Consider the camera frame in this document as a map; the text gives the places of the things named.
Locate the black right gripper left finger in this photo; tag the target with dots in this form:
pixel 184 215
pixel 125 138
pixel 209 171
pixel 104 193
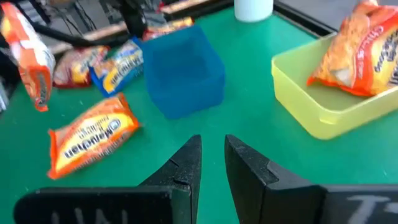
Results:
pixel 109 205

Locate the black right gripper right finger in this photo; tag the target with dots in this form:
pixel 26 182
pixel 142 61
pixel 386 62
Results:
pixel 280 202

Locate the orange Maruchan ramen packet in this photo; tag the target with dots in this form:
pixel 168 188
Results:
pixel 29 59
pixel 360 53
pixel 90 137

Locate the blue Maruchan ramen packet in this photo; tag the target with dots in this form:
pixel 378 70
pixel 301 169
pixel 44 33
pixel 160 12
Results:
pixel 116 70

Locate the green table mat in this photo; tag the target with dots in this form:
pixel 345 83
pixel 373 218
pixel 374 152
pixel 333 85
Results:
pixel 242 118

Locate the yellow plastic bin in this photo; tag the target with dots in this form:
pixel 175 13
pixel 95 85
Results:
pixel 311 102

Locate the blue plastic bin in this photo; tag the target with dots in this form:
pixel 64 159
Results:
pixel 183 71

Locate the snake plant in white pot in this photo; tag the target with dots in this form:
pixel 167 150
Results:
pixel 253 11

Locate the black table frame rail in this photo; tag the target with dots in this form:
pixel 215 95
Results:
pixel 303 18

